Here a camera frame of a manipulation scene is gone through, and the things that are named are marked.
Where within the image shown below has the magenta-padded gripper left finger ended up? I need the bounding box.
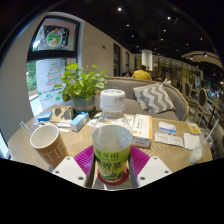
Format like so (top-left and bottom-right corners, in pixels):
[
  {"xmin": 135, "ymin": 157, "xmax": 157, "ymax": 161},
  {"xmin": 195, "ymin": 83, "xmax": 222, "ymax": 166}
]
[{"xmin": 52, "ymin": 144, "xmax": 98, "ymax": 188}]

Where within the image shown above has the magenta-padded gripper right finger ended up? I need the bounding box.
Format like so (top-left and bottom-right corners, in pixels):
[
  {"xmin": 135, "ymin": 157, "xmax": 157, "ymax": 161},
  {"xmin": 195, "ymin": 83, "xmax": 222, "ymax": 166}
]
[{"xmin": 127, "ymin": 145, "xmax": 174, "ymax": 189}]

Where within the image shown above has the flat round red coaster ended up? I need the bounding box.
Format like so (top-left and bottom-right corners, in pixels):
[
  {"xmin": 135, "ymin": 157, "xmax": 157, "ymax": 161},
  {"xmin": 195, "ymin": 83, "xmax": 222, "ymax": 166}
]
[{"xmin": 97, "ymin": 165, "xmax": 130, "ymax": 187}]

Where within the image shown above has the brown paper cup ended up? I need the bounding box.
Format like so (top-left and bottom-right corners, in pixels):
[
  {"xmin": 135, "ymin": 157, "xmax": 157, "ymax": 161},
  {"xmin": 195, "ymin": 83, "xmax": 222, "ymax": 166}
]
[{"xmin": 29, "ymin": 123, "xmax": 70, "ymax": 169}]

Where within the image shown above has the white paper slip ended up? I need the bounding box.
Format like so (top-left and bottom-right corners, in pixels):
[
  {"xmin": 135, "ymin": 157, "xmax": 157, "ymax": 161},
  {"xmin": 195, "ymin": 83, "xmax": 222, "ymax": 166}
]
[{"xmin": 154, "ymin": 131, "xmax": 185, "ymax": 148}]

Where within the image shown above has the white and orange box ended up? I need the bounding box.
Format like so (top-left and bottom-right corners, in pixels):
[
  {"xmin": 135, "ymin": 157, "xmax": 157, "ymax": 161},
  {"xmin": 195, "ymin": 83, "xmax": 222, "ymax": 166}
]
[{"xmin": 131, "ymin": 113, "xmax": 154, "ymax": 149}]

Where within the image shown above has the white tissue pack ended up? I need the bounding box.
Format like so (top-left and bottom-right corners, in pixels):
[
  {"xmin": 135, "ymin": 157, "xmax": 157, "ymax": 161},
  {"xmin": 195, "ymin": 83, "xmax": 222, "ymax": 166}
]
[{"xmin": 157, "ymin": 120, "xmax": 178, "ymax": 136}]

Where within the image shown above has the white paper napkin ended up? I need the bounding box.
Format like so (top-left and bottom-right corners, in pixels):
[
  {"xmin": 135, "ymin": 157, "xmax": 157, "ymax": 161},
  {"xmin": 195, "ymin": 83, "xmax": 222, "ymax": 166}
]
[{"xmin": 183, "ymin": 132, "xmax": 201, "ymax": 151}]

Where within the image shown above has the clear plastic cup with straw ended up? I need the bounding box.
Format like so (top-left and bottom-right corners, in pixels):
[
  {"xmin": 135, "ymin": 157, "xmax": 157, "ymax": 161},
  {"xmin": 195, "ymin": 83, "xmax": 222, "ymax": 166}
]
[{"xmin": 188, "ymin": 118, "xmax": 221, "ymax": 165}]

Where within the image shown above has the blue and white carton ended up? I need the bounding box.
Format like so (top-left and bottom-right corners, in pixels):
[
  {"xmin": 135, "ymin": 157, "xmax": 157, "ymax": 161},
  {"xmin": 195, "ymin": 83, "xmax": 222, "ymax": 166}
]
[{"xmin": 69, "ymin": 111, "xmax": 90, "ymax": 133}]

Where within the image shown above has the clear green-label drink bottle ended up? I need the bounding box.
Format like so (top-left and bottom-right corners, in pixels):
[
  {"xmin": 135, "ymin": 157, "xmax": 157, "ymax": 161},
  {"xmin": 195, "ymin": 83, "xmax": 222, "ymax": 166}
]
[{"xmin": 90, "ymin": 88, "xmax": 134, "ymax": 184}]

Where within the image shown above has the yellow card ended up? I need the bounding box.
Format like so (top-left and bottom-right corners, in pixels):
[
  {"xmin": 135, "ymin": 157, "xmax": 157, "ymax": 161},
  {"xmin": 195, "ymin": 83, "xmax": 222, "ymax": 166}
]
[{"xmin": 186, "ymin": 122, "xmax": 202, "ymax": 135}]

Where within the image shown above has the small blue box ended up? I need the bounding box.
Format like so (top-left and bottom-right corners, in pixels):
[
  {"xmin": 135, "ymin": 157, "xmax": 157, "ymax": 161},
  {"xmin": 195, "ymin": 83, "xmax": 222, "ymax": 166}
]
[{"xmin": 36, "ymin": 111, "xmax": 54, "ymax": 123}]

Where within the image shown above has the clear plastic wrapper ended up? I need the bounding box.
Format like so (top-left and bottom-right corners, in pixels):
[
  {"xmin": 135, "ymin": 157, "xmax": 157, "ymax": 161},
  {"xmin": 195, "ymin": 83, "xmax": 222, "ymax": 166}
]
[{"xmin": 19, "ymin": 120, "xmax": 35, "ymax": 136}]

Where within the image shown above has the grey zigzag cushion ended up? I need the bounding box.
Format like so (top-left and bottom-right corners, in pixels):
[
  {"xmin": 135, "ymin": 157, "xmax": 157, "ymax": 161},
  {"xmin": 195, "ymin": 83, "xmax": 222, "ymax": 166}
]
[{"xmin": 132, "ymin": 82, "xmax": 176, "ymax": 115}]

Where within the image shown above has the grey curved sofa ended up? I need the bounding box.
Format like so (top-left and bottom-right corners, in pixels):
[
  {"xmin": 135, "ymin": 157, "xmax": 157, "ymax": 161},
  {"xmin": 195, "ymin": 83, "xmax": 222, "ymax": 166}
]
[{"xmin": 99, "ymin": 76, "xmax": 190, "ymax": 122}]

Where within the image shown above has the group of wooden chairs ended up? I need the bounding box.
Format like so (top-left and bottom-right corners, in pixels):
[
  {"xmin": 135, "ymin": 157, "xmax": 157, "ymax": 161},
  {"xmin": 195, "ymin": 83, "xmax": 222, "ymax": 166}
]
[{"xmin": 181, "ymin": 80, "xmax": 224, "ymax": 129}]

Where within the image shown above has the green potted plant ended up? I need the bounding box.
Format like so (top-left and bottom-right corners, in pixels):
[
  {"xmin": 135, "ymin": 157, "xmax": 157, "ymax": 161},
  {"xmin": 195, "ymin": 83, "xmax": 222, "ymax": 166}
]
[{"xmin": 54, "ymin": 62, "xmax": 110, "ymax": 115}]

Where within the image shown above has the person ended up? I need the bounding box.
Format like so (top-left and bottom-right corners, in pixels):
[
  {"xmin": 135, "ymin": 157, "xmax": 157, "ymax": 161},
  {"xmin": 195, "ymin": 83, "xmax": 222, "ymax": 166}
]
[
  {"xmin": 161, "ymin": 73, "xmax": 173, "ymax": 86},
  {"xmin": 131, "ymin": 64, "xmax": 153, "ymax": 81}
]

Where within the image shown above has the group of ceiling lights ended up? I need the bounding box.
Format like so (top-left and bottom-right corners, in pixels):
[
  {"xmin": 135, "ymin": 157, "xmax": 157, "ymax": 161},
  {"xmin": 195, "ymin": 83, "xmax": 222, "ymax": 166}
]
[{"xmin": 115, "ymin": 5, "xmax": 224, "ymax": 86}]

